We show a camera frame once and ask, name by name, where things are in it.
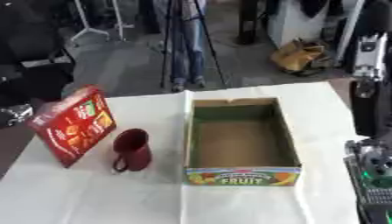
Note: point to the red printed cracker box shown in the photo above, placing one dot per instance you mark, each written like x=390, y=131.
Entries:
x=71, y=128

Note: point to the white panel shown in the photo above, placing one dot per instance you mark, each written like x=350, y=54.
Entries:
x=286, y=23

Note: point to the dark red mug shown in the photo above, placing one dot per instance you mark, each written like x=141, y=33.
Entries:
x=133, y=148

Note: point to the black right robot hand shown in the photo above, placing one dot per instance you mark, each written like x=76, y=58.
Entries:
x=370, y=113

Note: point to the black tripod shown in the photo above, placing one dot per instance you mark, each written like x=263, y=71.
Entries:
x=208, y=43

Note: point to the black chair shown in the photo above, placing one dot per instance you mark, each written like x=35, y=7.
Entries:
x=35, y=75

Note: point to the cardboard box with fruit print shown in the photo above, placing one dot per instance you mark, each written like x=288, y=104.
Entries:
x=240, y=145

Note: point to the person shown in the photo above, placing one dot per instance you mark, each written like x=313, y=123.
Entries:
x=188, y=52

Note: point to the white stand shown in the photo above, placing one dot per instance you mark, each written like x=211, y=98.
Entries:
x=92, y=29

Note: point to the tan bag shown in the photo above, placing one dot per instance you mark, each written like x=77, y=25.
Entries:
x=298, y=57

